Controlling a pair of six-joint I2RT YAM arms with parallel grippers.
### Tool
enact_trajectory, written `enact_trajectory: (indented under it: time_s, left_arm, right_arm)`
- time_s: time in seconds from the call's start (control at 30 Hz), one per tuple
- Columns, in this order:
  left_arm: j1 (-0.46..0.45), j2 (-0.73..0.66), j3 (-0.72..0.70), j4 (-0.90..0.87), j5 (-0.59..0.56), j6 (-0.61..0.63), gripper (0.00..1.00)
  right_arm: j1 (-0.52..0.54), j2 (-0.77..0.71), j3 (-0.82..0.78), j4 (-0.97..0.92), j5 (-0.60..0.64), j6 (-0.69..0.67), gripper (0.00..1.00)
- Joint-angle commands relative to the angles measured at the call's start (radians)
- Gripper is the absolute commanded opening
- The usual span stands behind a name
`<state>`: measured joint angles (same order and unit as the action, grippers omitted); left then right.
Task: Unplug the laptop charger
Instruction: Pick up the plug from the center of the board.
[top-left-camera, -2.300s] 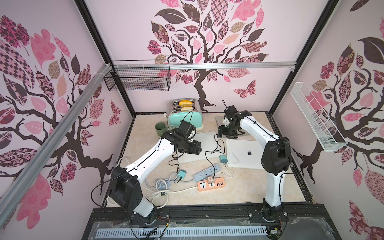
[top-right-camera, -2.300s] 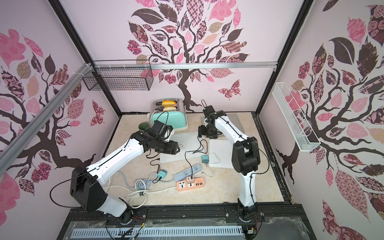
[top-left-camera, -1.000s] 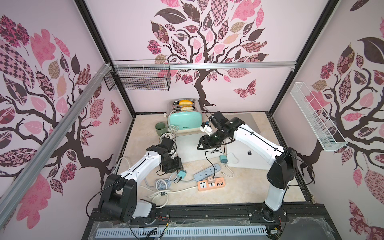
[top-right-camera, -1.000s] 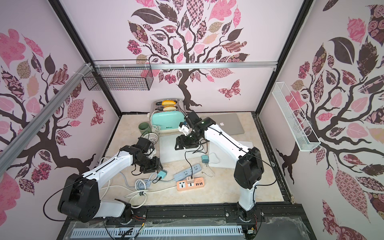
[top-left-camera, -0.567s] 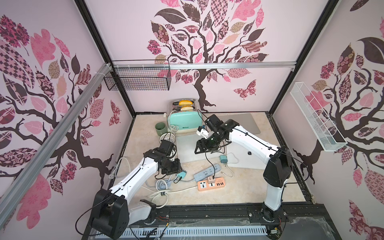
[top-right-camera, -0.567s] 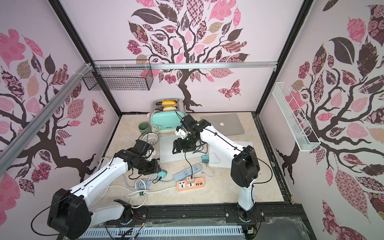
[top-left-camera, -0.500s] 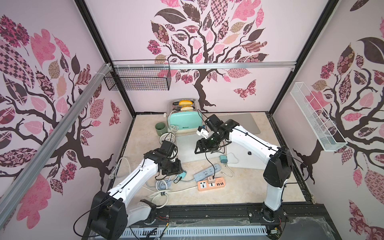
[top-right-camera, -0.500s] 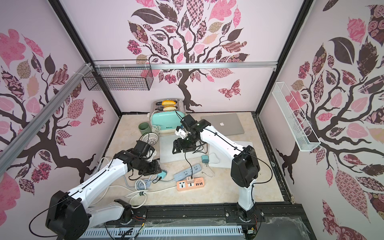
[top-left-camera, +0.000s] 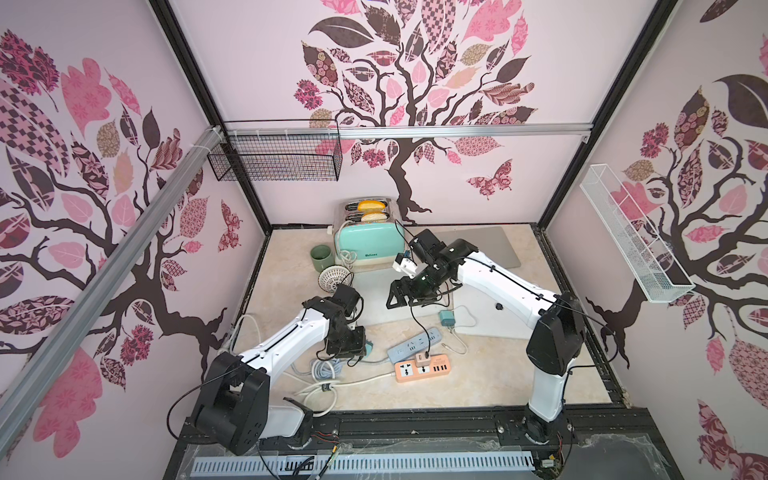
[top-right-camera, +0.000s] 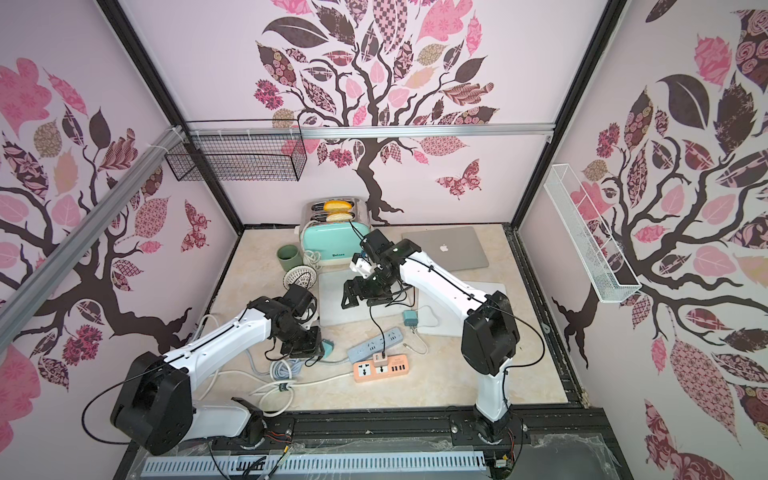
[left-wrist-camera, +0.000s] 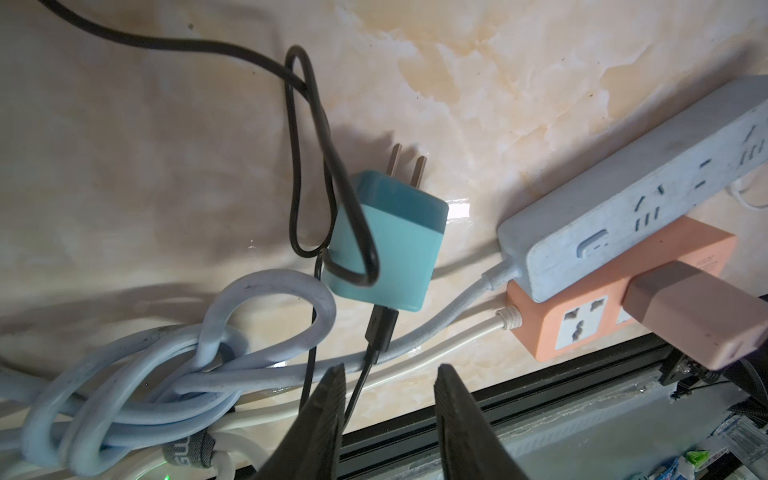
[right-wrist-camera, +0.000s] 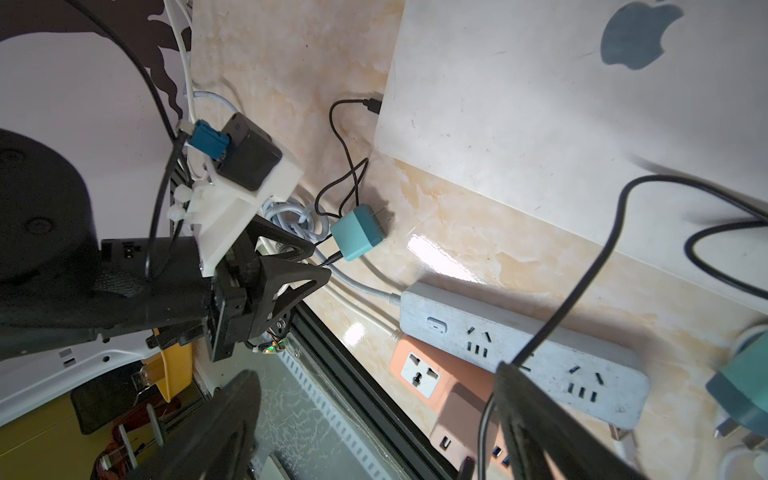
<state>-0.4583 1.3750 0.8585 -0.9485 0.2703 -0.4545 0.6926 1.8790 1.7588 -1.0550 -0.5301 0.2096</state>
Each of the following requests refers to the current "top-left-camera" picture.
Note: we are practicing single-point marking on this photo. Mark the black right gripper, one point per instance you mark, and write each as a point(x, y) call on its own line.
point(409, 288)

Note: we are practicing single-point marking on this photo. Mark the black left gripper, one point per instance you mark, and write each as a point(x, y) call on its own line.
point(356, 348)

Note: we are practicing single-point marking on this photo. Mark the mint green toaster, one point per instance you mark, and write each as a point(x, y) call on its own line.
point(358, 244)

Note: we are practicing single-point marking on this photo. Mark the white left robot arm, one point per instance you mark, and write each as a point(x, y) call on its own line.
point(234, 409)

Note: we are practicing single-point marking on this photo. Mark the green ceramic cup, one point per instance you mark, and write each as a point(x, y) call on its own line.
point(322, 257)

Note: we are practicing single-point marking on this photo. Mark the rear grey laptop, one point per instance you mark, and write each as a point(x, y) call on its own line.
point(494, 243)

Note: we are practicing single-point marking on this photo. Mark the orange power strip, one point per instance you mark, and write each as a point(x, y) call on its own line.
point(409, 371)

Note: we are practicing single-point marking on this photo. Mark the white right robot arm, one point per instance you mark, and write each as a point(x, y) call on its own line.
point(556, 324)

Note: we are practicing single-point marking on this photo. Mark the grey power strip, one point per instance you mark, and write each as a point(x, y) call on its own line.
point(417, 344)

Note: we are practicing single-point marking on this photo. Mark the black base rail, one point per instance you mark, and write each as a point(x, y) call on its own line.
point(593, 441)

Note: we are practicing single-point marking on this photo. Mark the right white laptop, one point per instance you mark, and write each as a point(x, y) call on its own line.
point(497, 308)

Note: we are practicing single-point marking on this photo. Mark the pink charger on orange strip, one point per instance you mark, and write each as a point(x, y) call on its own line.
point(422, 361)

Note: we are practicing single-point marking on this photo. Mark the black wire basket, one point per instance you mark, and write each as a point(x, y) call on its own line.
point(281, 150)

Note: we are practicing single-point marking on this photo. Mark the white wire shelf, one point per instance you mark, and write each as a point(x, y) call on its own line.
point(624, 207)

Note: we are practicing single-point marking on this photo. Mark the front orange bread slice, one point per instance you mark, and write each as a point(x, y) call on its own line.
point(377, 216)

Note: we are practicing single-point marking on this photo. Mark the white vented cable duct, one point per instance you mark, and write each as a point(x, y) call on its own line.
point(360, 464)

